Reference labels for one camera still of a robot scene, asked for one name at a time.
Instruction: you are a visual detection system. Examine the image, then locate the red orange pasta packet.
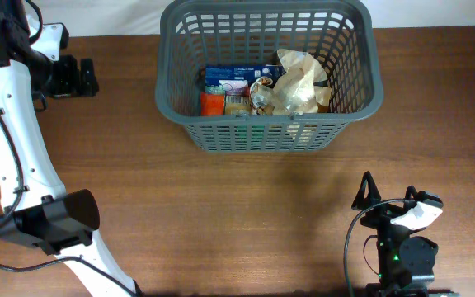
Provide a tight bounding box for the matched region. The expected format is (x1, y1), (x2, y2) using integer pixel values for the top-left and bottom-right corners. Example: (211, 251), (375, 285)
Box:
(200, 92), (255, 117)

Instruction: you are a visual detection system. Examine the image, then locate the beige brown food bag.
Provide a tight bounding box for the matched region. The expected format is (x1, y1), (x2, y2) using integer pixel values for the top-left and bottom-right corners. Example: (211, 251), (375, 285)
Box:
(250, 78), (332, 116)

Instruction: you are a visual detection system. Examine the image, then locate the blue cardboard box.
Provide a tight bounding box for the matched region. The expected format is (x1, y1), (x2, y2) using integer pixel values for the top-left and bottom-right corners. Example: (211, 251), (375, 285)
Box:
(205, 65), (285, 96)

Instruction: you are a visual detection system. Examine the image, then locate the grey plastic basket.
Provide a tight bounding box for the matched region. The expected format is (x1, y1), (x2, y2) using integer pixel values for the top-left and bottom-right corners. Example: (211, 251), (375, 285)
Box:
(155, 0), (383, 153)

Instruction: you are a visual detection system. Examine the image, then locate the green lid jar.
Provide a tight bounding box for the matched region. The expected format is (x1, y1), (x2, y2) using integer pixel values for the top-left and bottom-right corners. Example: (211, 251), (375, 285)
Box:
(234, 125), (265, 143)

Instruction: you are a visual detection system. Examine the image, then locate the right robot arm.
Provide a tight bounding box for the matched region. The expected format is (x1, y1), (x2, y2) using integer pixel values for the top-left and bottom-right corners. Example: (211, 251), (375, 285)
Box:
(343, 172), (459, 297)

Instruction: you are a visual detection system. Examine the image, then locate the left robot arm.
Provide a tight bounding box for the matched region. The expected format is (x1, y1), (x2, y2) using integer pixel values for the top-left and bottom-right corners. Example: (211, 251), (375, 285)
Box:
(0, 0), (141, 296)

